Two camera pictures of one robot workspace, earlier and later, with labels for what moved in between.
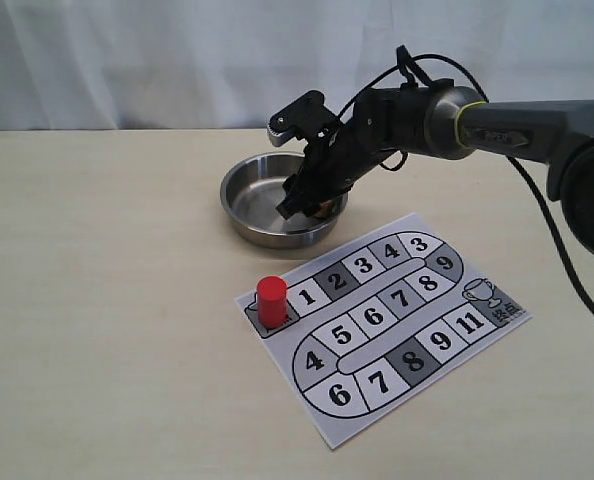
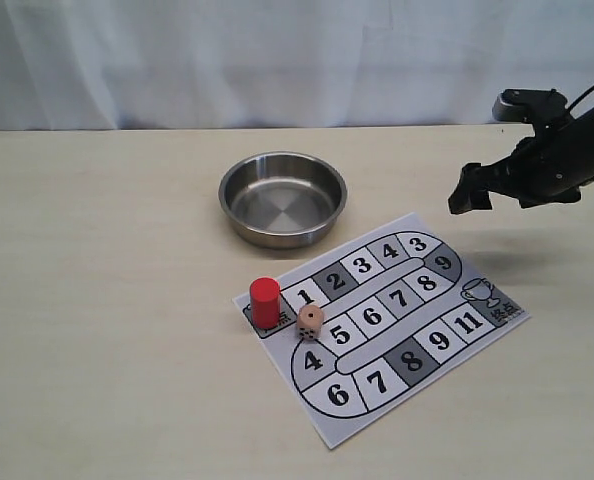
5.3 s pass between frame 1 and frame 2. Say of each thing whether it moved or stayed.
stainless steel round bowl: stayed
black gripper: moved
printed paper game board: stayed
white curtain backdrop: stayed
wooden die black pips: moved
